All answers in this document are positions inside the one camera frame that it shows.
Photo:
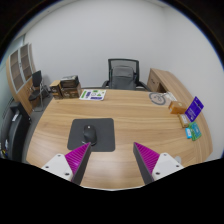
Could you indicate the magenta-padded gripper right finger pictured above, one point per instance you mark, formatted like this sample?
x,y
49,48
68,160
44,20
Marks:
x,y
166,164

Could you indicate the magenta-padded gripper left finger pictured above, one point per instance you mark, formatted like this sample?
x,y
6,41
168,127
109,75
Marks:
x,y
57,164

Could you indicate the black computer mouse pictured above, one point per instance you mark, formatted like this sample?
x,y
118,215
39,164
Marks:
x,y
89,135

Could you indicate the dark grey mouse pad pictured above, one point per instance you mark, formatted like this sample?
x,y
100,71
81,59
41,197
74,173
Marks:
x,y
105,135

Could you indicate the blue wet wipes pack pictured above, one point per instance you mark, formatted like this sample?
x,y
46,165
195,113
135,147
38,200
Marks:
x,y
188,133

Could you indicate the green flat packet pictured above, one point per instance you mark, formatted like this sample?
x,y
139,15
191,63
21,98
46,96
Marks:
x,y
196,139

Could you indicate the teal flat packet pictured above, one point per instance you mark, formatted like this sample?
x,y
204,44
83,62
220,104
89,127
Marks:
x,y
196,130

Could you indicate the black printer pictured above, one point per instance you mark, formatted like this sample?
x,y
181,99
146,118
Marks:
x,y
13,133

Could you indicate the orange-brown wooden box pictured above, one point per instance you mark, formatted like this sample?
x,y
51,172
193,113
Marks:
x,y
177,107

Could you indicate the purple printed pouch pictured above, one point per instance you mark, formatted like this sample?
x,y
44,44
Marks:
x,y
195,109

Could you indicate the white paper sheet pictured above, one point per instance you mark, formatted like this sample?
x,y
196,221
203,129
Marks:
x,y
170,96

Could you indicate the dark cardboard box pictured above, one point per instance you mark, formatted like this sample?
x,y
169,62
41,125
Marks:
x,y
71,92
69,81

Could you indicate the white printed leaflet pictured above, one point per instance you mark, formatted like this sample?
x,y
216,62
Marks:
x,y
92,95

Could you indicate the wooden side desk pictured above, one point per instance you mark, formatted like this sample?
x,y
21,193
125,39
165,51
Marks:
x,y
165,80

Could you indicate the small black chair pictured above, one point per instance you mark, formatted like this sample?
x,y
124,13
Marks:
x,y
36,81

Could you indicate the grey backpack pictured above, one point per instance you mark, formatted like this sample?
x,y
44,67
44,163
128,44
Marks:
x,y
123,77

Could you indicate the wooden shelf unit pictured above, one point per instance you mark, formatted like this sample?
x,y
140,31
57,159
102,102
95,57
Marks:
x,y
20,71

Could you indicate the black mesh office chair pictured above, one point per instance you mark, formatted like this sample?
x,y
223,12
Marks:
x,y
123,62

